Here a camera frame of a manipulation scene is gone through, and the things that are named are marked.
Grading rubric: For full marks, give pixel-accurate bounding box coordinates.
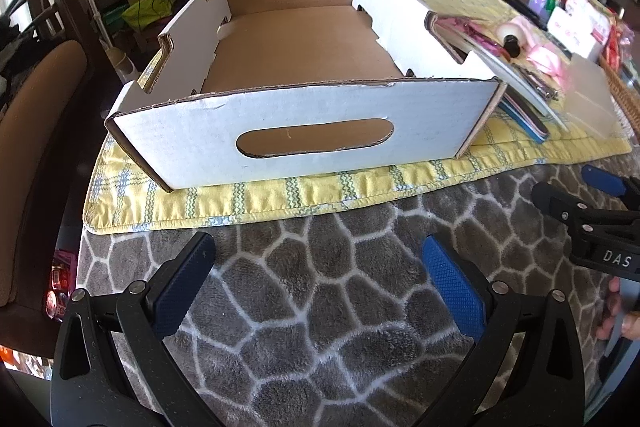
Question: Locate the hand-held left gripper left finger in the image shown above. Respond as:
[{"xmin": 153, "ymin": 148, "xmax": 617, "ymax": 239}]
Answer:
[{"xmin": 50, "ymin": 231, "xmax": 221, "ymax": 427}]

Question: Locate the metal nail clipper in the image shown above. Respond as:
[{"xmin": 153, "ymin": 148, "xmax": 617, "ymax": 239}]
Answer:
[{"xmin": 520, "ymin": 67, "xmax": 561, "ymax": 102}]

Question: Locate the white cardboard box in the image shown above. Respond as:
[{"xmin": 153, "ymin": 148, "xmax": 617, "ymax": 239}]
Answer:
[{"xmin": 104, "ymin": 0, "xmax": 508, "ymax": 194}]

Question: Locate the white brush black handle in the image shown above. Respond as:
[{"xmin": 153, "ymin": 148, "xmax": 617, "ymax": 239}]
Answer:
[{"xmin": 492, "ymin": 19, "xmax": 538, "ymax": 60}]

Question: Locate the clear plastic box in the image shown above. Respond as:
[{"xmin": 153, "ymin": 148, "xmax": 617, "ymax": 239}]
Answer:
[{"xmin": 560, "ymin": 52, "xmax": 621, "ymax": 138}]

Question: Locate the wicker basket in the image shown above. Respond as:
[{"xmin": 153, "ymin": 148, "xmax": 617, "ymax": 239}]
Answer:
[{"xmin": 597, "ymin": 54, "xmax": 640, "ymax": 142}]

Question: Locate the green bag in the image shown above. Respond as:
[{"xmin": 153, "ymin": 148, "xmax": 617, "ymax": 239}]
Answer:
[{"xmin": 122, "ymin": 0, "xmax": 173, "ymax": 28}]

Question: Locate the white tissue pack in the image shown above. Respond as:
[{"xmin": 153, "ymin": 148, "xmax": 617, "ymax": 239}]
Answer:
[{"xmin": 546, "ymin": 6, "xmax": 608, "ymax": 62}]

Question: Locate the person's right hand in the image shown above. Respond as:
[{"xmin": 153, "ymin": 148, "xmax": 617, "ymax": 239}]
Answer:
[{"xmin": 595, "ymin": 277, "xmax": 640, "ymax": 342}]

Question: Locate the yellow plaid cloth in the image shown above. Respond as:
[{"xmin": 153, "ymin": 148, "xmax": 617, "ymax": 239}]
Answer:
[{"xmin": 82, "ymin": 0, "xmax": 633, "ymax": 235}]

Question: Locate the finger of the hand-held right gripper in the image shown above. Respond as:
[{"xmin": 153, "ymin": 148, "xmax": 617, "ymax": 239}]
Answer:
[
  {"xmin": 581, "ymin": 164, "xmax": 640, "ymax": 218},
  {"xmin": 531, "ymin": 181, "xmax": 601, "ymax": 229}
]

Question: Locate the dark nail file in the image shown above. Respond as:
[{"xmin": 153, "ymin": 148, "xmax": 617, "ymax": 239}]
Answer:
[{"xmin": 497, "ymin": 92, "xmax": 551, "ymax": 142}]

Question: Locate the brown padded chair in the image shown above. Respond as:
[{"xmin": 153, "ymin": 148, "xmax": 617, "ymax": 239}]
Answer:
[{"xmin": 0, "ymin": 39, "xmax": 101, "ymax": 308}]

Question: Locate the pink fluffy sock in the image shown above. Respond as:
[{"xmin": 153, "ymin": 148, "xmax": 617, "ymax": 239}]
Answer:
[{"xmin": 522, "ymin": 47, "xmax": 568, "ymax": 82}]

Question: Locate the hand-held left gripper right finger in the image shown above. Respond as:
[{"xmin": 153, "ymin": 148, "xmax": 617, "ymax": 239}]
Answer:
[{"xmin": 415, "ymin": 234, "xmax": 586, "ymax": 427}]

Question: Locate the white red printed bag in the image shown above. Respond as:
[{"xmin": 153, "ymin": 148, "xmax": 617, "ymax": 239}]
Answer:
[{"xmin": 564, "ymin": 0, "xmax": 615, "ymax": 32}]

